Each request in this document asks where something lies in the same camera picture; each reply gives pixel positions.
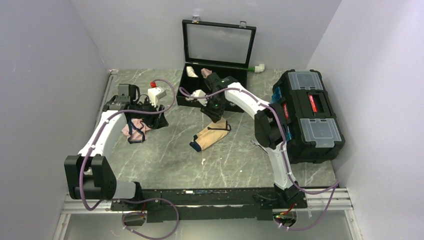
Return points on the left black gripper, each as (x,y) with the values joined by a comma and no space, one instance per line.
(156,121)

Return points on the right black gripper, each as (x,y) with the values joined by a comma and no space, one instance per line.
(215,116)

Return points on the pink underwear navy trim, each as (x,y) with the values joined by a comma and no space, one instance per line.
(135,131)

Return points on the beige underwear navy trim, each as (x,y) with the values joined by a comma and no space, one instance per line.
(214,132)

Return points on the black compartment storage box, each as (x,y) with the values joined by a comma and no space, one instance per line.
(224,48)

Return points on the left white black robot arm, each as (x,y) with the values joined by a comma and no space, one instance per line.
(89,175)

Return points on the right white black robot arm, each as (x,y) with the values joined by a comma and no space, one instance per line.
(268,126)

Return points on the rolled pink underwear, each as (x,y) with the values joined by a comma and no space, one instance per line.
(206,72)

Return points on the rolled white underwear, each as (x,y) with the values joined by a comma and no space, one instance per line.
(190,72)

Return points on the green white pipe fitting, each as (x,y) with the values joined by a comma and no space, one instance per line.
(257,69)

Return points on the steel combination wrench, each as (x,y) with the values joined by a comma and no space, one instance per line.
(256,143)

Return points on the black plastic toolbox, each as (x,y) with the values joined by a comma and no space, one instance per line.
(311,129)

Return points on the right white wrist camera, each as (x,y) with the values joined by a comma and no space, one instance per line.
(199,95)

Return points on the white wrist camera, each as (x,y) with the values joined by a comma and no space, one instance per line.
(155,94)
(199,95)

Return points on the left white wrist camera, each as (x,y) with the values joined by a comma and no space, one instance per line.
(155,94)

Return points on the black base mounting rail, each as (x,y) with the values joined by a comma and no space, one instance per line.
(260,203)

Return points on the aluminium frame rail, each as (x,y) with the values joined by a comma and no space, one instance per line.
(77,200)

